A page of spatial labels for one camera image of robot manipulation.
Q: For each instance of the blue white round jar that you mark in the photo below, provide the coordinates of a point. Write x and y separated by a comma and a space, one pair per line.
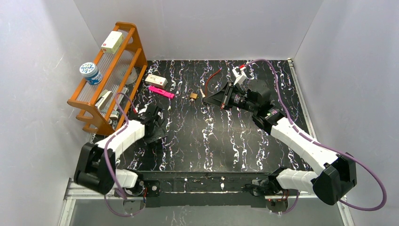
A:
91, 73

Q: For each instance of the white green box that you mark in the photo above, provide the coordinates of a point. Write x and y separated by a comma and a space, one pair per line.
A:
112, 42

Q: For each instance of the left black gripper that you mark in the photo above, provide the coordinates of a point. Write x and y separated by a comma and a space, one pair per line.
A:
156, 125

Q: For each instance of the pink plastic tool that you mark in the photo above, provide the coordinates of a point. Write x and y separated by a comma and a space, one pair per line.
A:
161, 92

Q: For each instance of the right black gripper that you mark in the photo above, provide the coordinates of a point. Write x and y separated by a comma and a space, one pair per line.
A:
224, 99

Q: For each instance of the brass padlock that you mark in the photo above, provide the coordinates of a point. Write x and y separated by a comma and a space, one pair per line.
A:
193, 96

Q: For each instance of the orange wooden shelf rack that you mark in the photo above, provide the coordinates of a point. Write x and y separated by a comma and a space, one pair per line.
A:
116, 69

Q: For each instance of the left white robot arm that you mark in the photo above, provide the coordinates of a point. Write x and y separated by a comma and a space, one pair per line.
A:
96, 168

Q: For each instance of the small white cardboard box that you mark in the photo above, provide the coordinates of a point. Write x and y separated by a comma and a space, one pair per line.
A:
156, 81

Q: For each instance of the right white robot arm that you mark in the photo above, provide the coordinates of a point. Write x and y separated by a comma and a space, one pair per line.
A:
333, 175

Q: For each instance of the white stapler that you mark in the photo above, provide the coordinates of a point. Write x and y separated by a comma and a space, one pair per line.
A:
103, 99

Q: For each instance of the red cable padlock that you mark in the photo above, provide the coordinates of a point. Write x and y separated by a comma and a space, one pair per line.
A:
208, 80

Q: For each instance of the clear glass bowl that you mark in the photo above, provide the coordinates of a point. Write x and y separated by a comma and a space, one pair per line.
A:
132, 77

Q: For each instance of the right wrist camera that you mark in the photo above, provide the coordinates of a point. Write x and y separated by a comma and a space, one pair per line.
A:
239, 75

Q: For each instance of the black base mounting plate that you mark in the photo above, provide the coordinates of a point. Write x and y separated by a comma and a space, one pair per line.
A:
210, 191

